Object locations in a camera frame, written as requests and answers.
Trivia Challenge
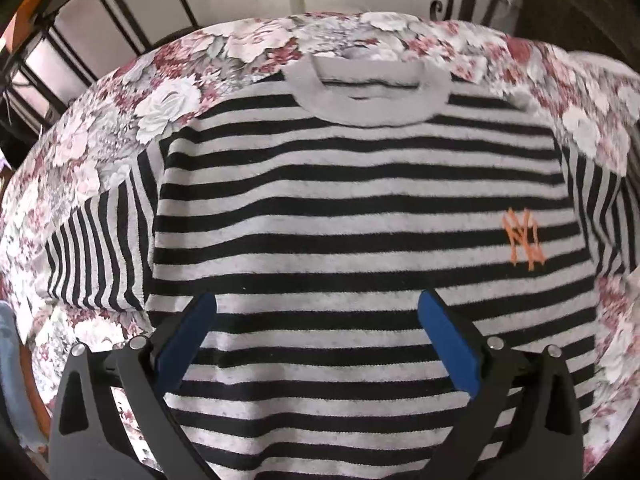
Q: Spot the floral tablecloth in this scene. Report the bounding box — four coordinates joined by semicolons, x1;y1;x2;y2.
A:
0;10;640;480

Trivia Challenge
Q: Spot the black metal railing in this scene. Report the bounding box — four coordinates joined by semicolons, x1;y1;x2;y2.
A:
0;0;211;126

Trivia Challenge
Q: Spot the blue jeans leg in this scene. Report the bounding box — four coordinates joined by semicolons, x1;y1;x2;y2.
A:
0;300;51;461

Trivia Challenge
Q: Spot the black grey striped sweater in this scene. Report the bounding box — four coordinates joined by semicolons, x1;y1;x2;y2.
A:
46;54;633;480

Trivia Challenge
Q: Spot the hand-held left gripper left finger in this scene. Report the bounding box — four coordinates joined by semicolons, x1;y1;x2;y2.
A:
48;292;218;480

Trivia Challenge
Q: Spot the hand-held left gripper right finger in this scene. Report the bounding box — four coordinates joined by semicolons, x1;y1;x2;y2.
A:
414;289;585;480

